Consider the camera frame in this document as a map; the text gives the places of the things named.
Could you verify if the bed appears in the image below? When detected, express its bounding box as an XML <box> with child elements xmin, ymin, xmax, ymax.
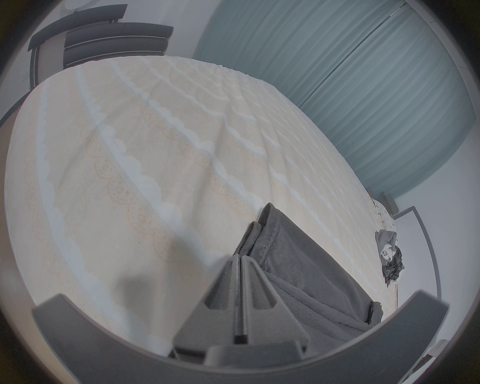
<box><xmin>4</xmin><ymin>54</ymin><xmax>441</xmax><ymax>357</ymax></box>

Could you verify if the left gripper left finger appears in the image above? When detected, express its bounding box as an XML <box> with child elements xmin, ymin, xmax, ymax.
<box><xmin>172</xmin><ymin>254</ymin><xmax>242</xmax><ymax>347</ymax></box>

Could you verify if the blue-green curtain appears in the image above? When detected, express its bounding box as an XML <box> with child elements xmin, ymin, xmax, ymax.
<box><xmin>193</xmin><ymin>0</ymin><xmax>409</xmax><ymax>110</ymax></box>
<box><xmin>300</xmin><ymin>4</ymin><xmax>479</xmax><ymax>197</ymax></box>

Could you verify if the black T-shirt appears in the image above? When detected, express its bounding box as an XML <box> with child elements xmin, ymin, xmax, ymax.
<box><xmin>238</xmin><ymin>202</ymin><xmax>384</xmax><ymax>340</ymax></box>

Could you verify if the pile of clothes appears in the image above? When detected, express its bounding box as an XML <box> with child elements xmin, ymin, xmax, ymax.
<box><xmin>375</xmin><ymin>229</ymin><xmax>406</xmax><ymax>287</ymax></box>

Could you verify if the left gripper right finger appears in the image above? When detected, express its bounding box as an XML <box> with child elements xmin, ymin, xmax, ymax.
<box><xmin>240</xmin><ymin>255</ymin><xmax>311</xmax><ymax>355</ymax></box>

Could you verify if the black chest of drawers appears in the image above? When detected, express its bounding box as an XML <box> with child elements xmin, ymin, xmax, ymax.
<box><xmin>28</xmin><ymin>4</ymin><xmax>174</xmax><ymax>89</ymax></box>

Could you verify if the white printed pillow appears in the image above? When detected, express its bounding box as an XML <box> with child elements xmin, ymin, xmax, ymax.
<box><xmin>371</xmin><ymin>197</ymin><xmax>397</xmax><ymax>233</ymax></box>

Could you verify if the grey bedside table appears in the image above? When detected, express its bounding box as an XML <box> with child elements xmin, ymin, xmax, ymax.
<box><xmin>379</xmin><ymin>191</ymin><xmax>400</xmax><ymax>214</ymax></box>

